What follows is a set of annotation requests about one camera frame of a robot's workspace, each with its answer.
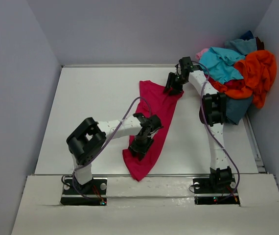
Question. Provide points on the dark blue t-shirt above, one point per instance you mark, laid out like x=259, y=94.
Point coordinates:
x=247, y=36

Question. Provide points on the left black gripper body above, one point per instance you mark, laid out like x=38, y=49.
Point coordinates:
x=141, y=147

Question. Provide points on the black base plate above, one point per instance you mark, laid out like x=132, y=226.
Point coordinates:
x=92, y=193
x=205, y=194

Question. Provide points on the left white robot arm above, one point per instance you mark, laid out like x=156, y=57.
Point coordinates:
x=88, y=140

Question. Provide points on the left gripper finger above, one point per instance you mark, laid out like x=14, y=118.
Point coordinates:
x=133, y=151
x=141, y=155

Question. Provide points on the magenta t-shirt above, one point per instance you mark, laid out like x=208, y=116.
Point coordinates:
x=155, y=110

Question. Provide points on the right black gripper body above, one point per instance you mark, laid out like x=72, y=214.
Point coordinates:
x=173, y=84

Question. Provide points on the grey-blue t-shirt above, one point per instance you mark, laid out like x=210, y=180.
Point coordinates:
x=241, y=46

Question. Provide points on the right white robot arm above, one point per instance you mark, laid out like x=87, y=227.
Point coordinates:
x=213, y=116

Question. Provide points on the maroon t-shirt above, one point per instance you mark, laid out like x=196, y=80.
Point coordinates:
x=259, y=44

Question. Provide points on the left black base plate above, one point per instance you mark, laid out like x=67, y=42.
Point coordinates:
x=92, y=193

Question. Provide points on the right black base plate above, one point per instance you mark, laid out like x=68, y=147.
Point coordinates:
x=205, y=194

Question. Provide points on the red t-shirt in pile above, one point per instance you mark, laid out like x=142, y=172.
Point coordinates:
x=235, y=84

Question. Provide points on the slate blue t-shirt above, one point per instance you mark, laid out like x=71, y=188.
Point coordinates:
x=236, y=109

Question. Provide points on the pink t-shirt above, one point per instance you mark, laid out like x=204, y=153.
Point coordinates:
x=200, y=54

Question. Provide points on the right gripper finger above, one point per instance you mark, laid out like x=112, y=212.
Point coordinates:
x=174, y=91
x=170, y=83

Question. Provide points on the orange t-shirt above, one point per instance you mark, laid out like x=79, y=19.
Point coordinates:
x=259, y=70

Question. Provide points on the cyan t-shirt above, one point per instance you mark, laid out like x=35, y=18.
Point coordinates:
x=220, y=64

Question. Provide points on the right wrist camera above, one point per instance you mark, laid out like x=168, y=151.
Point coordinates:
x=185, y=66

